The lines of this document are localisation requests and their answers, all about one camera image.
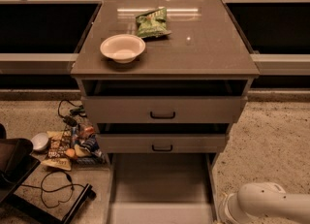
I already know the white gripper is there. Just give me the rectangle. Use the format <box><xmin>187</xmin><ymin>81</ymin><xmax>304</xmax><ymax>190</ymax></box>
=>
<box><xmin>218</xmin><ymin>193</ymin><xmax>249</xmax><ymax>224</ymax></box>

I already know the grey bottom drawer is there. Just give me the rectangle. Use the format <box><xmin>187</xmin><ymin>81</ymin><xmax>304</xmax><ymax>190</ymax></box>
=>
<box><xmin>105</xmin><ymin>153</ymin><xmax>218</xmax><ymax>224</ymax></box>

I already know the grey drawer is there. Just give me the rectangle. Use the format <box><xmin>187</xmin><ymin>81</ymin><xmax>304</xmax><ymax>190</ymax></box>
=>
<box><xmin>105</xmin><ymin>153</ymin><xmax>218</xmax><ymax>224</ymax></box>
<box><xmin>96</xmin><ymin>123</ymin><xmax>230</xmax><ymax>153</ymax></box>
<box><xmin>80</xmin><ymin>80</ymin><xmax>249</xmax><ymax>124</ymax></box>

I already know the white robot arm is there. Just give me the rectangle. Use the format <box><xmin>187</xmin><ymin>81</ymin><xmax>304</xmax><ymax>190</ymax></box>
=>
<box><xmin>218</xmin><ymin>182</ymin><xmax>310</xmax><ymax>224</ymax></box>

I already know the grey middle drawer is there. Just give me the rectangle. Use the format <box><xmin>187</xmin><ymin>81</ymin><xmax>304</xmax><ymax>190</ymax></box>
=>
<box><xmin>96</xmin><ymin>123</ymin><xmax>230</xmax><ymax>153</ymax></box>

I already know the grey three-drawer cabinet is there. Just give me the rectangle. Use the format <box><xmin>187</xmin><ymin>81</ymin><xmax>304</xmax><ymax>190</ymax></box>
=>
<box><xmin>70</xmin><ymin>0</ymin><xmax>261</xmax><ymax>156</ymax></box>

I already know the grey top drawer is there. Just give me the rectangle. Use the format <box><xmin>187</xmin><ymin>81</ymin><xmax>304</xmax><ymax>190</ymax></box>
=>
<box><xmin>80</xmin><ymin>80</ymin><xmax>249</xmax><ymax>124</ymax></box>

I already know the blue snack packet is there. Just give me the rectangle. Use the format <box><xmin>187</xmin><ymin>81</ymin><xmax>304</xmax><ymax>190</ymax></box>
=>
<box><xmin>78</xmin><ymin>135</ymin><xmax>103</xmax><ymax>157</ymax></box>

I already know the orange fruit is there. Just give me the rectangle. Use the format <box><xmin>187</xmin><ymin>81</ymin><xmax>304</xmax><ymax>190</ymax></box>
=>
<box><xmin>65</xmin><ymin>148</ymin><xmax>78</xmax><ymax>160</ymax></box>

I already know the black charger adapter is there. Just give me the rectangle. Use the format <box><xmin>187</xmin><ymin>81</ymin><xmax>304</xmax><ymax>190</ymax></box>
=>
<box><xmin>63</xmin><ymin>115</ymin><xmax>78</xmax><ymax>127</ymax></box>

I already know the brown snack bag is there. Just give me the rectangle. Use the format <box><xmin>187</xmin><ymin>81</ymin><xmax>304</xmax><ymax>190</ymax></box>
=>
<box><xmin>41</xmin><ymin>131</ymin><xmax>72</xmax><ymax>171</ymax></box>

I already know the white paper bowl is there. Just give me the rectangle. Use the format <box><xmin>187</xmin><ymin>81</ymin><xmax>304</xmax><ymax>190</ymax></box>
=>
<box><xmin>100</xmin><ymin>34</ymin><xmax>146</xmax><ymax>64</ymax></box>

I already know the small white bowl on floor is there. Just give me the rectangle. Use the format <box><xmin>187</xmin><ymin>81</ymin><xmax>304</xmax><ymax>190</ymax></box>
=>
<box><xmin>31</xmin><ymin>133</ymin><xmax>48</xmax><ymax>151</ymax></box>

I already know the green chip bag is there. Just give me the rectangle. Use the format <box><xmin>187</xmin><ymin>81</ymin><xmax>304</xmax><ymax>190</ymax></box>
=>
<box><xmin>136</xmin><ymin>8</ymin><xmax>171</xmax><ymax>39</ymax></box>

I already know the black chair base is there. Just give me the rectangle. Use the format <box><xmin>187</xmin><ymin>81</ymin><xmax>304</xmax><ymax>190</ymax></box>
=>
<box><xmin>0</xmin><ymin>124</ymin><xmax>96</xmax><ymax>224</ymax></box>

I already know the black power cable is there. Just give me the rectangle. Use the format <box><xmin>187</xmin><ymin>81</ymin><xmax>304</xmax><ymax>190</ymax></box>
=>
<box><xmin>20</xmin><ymin>169</ymin><xmax>87</xmax><ymax>209</ymax></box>

